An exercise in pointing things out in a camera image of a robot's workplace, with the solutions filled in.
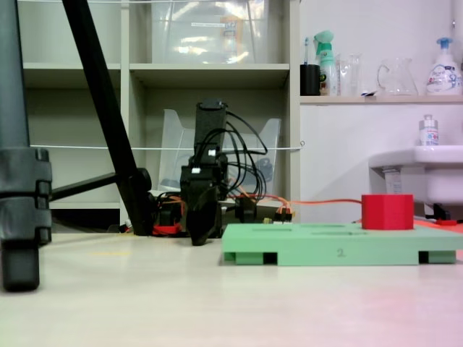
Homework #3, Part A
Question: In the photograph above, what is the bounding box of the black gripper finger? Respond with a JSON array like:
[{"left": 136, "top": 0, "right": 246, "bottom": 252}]
[{"left": 184, "top": 186, "right": 220, "bottom": 247}]

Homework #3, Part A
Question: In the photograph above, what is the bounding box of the red octagonal pillar block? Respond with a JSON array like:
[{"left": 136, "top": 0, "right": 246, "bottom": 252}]
[{"left": 360, "top": 194, "right": 415, "bottom": 231}]

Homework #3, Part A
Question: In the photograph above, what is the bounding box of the clear plastic tray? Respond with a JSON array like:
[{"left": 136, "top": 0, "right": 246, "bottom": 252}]
[{"left": 158, "top": 108, "right": 282, "bottom": 196}]

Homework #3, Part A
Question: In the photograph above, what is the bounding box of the controller circuit board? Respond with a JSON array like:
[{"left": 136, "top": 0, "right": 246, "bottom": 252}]
[{"left": 263, "top": 204, "right": 297, "bottom": 225}]

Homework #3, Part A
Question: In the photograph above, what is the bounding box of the beige shelf unit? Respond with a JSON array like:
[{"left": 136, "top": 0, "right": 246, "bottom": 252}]
[{"left": 17, "top": 0, "right": 301, "bottom": 213}]

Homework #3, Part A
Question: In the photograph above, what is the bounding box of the black tripod strut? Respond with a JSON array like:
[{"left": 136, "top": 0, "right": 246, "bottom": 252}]
[{"left": 50, "top": 172, "right": 122, "bottom": 202}]

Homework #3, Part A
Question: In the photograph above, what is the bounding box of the green shape sorting board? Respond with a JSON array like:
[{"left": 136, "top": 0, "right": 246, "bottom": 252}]
[{"left": 221, "top": 223, "right": 463, "bottom": 267}]

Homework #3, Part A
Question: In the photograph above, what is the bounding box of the black tripod leg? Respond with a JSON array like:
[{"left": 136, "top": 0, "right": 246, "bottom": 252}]
[{"left": 61, "top": 0, "right": 153, "bottom": 236}]

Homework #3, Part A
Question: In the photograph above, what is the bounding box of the clear plastic storage box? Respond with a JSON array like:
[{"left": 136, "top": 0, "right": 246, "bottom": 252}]
[{"left": 150, "top": 0, "right": 271, "bottom": 65}]

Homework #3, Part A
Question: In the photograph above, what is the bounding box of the black cup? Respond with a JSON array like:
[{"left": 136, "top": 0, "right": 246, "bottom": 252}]
[{"left": 300, "top": 64, "right": 322, "bottom": 97}]

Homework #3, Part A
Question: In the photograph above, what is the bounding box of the green spray bottle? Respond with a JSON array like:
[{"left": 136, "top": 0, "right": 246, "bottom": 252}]
[{"left": 313, "top": 30, "right": 339, "bottom": 97}]

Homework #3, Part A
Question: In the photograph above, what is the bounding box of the glass measuring beaker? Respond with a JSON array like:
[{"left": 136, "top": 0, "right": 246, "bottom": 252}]
[{"left": 336, "top": 53, "right": 362, "bottom": 97}]

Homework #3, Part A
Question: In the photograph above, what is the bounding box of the grey tripod leg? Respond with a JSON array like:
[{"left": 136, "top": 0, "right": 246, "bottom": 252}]
[{"left": 0, "top": 0, "right": 54, "bottom": 293}]

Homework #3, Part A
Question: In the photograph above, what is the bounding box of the glass pitcher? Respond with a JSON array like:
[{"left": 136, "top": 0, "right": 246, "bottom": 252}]
[{"left": 377, "top": 57, "right": 419, "bottom": 97}]

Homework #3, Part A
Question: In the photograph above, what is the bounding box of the small clear sanitizer bottle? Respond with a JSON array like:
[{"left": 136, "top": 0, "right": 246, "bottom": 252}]
[{"left": 418, "top": 114, "right": 441, "bottom": 147}]

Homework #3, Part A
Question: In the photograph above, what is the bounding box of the white sink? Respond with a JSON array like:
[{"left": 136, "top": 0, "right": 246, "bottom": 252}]
[{"left": 368, "top": 145, "right": 463, "bottom": 213}]

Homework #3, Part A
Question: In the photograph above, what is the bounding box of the small black and red clamp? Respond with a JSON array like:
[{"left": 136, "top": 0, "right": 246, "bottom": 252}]
[{"left": 425, "top": 203, "right": 459, "bottom": 227}]

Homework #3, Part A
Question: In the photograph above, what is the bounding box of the white pump soap bottle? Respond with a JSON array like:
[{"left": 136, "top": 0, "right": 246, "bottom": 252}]
[{"left": 425, "top": 37, "right": 463, "bottom": 96}]

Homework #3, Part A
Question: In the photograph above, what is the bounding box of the black servo wire bundle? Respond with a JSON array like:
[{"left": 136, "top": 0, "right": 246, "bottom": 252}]
[
  {"left": 202, "top": 128, "right": 228, "bottom": 155},
  {"left": 224, "top": 110, "right": 269, "bottom": 199}
]

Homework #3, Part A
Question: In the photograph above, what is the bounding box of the white string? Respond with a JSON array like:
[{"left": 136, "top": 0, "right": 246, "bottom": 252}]
[{"left": 30, "top": 140, "right": 307, "bottom": 152}]

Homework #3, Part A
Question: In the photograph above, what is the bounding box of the long orange cable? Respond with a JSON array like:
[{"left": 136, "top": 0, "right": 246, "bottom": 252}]
[{"left": 287, "top": 197, "right": 363, "bottom": 209}]

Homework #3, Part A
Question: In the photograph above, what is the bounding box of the wooden wall ledge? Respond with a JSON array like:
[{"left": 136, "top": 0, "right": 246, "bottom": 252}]
[{"left": 300, "top": 95, "right": 463, "bottom": 106}]

